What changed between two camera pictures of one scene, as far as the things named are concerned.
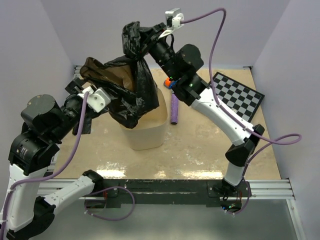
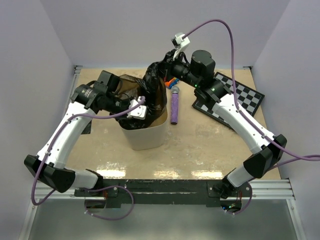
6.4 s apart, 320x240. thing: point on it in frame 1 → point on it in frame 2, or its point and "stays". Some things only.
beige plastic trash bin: (149, 131) stays
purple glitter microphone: (174, 109) stays
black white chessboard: (242, 100) stays
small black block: (86, 127) stays
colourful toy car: (169, 84) stays
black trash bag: (128, 79) → (152, 87)
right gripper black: (150, 35) → (168, 63)
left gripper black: (75, 87) → (128, 100)
